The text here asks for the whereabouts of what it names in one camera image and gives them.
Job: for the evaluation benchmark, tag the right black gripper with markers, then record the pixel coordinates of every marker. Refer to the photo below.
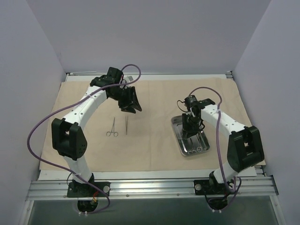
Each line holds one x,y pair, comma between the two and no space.
188,124

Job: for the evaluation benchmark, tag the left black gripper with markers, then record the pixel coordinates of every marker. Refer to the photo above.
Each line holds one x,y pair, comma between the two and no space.
126,98

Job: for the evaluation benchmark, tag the metal instrument tray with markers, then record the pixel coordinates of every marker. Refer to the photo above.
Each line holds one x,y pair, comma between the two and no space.
189,150

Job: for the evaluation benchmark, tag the steel tweezers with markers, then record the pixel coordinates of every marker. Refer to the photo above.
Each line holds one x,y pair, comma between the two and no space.
126,125

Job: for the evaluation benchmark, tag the steel hemostat forceps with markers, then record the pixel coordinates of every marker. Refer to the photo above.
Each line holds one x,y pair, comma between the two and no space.
112,132

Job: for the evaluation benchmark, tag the beige cloth surgical wrap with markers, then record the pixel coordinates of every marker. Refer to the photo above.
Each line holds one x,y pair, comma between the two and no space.
150,144

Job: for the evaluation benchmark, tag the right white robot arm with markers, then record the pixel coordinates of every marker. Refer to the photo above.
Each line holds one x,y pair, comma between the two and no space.
244,149

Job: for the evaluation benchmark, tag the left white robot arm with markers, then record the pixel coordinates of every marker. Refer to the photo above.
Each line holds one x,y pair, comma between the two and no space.
67,133

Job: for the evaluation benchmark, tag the steel needle holder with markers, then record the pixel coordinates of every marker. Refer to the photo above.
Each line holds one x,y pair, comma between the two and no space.
199,147

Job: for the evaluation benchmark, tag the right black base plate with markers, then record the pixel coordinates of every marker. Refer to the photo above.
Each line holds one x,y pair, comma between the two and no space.
203,187

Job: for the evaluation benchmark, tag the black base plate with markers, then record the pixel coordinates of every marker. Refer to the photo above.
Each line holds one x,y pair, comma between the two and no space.
79,190
203,187

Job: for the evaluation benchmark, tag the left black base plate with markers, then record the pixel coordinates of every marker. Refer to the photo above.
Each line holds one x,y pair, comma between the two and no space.
79,190

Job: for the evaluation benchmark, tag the aluminium front rail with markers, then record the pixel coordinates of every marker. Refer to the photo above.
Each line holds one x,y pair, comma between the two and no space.
149,189

